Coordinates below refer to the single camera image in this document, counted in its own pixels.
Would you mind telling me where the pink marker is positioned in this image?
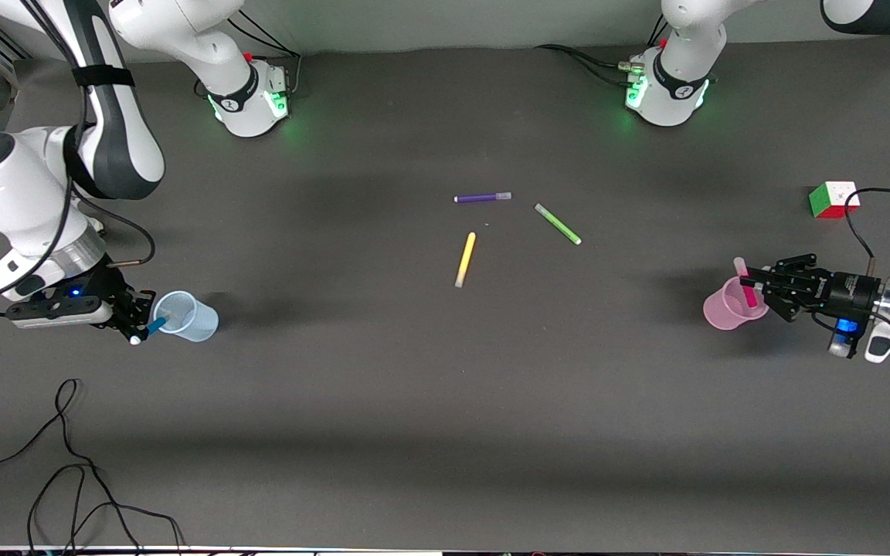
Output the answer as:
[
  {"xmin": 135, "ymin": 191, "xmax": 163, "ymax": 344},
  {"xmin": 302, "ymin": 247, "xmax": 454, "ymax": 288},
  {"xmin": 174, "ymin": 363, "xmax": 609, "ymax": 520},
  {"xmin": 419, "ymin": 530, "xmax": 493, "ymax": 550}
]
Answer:
[{"xmin": 733, "ymin": 257, "xmax": 759, "ymax": 310}]

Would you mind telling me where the yellow marker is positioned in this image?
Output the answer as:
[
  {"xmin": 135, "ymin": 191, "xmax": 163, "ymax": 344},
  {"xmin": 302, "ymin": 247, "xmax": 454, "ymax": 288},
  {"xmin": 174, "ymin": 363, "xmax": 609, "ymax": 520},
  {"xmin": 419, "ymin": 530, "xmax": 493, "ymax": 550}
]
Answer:
[{"xmin": 455, "ymin": 232, "xmax": 477, "ymax": 289}]

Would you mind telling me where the multicoloured puzzle cube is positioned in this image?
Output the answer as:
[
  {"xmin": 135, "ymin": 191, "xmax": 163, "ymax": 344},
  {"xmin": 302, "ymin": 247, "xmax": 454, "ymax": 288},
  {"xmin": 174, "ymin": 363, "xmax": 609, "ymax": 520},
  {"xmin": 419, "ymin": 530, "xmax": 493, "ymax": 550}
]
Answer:
[{"xmin": 809, "ymin": 181, "xmax": 861, "ymax": 220}]

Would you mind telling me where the black arm-routed cable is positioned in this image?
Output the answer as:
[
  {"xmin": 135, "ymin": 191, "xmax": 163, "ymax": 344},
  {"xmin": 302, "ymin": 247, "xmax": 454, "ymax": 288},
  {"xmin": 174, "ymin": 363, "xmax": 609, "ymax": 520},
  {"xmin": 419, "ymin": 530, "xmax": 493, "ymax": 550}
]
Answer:
[{"xmin": 0, "ymin": 0, "xmax": 157, "ymax": 314}]

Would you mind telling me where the green marker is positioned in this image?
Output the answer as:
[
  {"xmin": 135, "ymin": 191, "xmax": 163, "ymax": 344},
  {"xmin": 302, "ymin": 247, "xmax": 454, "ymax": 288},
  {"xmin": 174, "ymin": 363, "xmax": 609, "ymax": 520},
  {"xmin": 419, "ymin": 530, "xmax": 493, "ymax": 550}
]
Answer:
[{"xmin": 534, "ymin": 203, "xmax": 583, "ymax": 246}]

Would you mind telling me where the black base power cable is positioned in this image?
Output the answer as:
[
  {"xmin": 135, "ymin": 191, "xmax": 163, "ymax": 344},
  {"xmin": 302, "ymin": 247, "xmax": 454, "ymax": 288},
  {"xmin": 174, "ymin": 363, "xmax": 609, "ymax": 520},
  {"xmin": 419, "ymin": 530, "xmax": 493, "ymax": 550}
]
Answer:
[
  {"xmin": 534, "ymin": 44, "xmax": 640, "ymax": 80},
  {"xmin": 225, "ymin": 12, "xmax": 303, "ymax": 100}
]

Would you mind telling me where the blue plastic cup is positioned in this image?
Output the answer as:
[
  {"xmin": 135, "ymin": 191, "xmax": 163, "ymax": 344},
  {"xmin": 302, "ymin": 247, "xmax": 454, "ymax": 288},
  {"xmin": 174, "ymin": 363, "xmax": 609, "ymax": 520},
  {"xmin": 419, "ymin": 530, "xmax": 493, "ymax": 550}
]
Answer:
[{"xmin": 153, "ymin": 291, "xmax": 219, "ymax": 343}]

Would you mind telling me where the black cable strap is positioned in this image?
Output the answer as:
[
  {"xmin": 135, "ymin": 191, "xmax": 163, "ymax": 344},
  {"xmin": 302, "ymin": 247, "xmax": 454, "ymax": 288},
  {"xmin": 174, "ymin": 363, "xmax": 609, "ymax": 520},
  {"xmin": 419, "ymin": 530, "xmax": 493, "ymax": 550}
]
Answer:
[{"xmin": 73, "ymin": 66, "xmax": 137, "ymax": 89}]

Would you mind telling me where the loose black cable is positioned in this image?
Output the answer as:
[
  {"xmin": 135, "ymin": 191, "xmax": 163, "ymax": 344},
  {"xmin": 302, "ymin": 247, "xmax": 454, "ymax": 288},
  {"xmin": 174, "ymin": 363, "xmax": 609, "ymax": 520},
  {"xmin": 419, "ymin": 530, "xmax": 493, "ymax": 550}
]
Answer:
[{"xmin": 0, "ymin": 378, "xmax": 185, "ymax": 556}]

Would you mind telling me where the blue marker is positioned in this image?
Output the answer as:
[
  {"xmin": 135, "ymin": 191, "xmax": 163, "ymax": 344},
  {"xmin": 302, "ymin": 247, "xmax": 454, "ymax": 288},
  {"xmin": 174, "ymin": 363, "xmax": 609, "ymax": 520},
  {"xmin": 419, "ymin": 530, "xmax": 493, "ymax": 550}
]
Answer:
[{"xmin": 130, "ymin": 313, "xmax": 169, "ymax": 344}]

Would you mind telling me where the pink plastic cup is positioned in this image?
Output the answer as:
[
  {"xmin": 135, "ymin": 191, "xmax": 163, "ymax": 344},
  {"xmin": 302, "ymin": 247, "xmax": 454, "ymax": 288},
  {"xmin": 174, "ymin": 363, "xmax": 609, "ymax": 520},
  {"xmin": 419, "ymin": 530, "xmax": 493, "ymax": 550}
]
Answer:
[{"xmin": 703, "ymin": 276, "xmax": 769, "ymax": 331}]

